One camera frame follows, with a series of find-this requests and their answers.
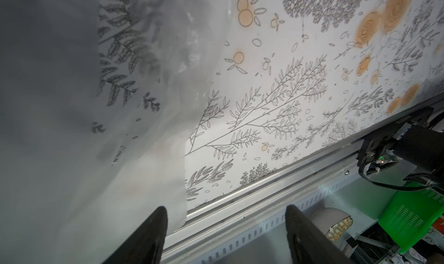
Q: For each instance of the green perforated basket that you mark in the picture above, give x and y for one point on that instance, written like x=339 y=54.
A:
x=409 y=216

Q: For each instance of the translucent plastic carrier bag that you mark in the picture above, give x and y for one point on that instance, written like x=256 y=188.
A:
x=98 y=99

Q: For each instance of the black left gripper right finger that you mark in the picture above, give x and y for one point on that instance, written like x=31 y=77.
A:
x=306 y=242

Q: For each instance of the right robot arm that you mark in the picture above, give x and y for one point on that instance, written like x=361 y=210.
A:
x=412 y=139

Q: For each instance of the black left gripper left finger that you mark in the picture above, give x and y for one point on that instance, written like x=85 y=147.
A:
x=145 y=245

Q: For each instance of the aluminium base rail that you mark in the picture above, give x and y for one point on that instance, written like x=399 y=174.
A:
x=326 y=178

